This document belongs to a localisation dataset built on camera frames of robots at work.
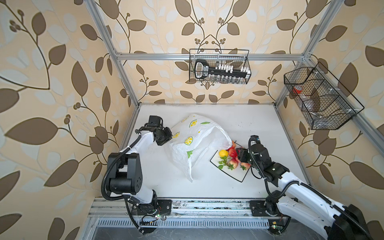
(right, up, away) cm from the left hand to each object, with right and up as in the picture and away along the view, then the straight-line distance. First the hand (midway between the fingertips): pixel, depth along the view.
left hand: (173, 134), depth 90 cm
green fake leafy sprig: (+31, -17, -2) cm, 36 cm away
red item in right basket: (+74, +27, -3) cm, 79 cm away
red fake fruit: (+36, -11, -2) cm, 38 cm away
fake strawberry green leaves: (+41, -18, -6) cm, 46 cm away
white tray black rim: (+40, -7, +5) cm, 41 cm away
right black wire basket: (+78, +17, -18) cm, 82 cm away
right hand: (+39, -8, -8) cm, 41 cm away
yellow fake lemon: (+30, -11, -2) cm, 32 cm away
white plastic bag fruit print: (+13, -1, -10) cm, 16 cm away
